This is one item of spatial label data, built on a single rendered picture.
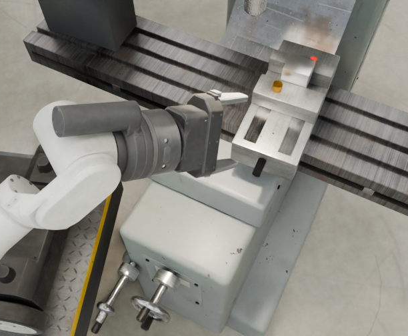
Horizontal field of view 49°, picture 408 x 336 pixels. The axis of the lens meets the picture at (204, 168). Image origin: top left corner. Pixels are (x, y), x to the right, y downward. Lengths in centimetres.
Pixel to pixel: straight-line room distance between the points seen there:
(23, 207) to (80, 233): 107
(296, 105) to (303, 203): 90
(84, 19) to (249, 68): 44
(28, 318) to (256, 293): 78
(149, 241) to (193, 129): 61
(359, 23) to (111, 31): 69
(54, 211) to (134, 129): 13
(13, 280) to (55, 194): 88
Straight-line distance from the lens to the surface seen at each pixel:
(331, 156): 108
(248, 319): 167
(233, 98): 65
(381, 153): 113
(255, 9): 97
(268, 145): 99
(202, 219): 119
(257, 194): 109
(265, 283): 171
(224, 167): 68
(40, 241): 141
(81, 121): 50
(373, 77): 265
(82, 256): 157
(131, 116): 53
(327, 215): 209
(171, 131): 57
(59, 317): 153
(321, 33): 134
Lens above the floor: 182
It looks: 59 degrees down
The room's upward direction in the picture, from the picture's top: straight up
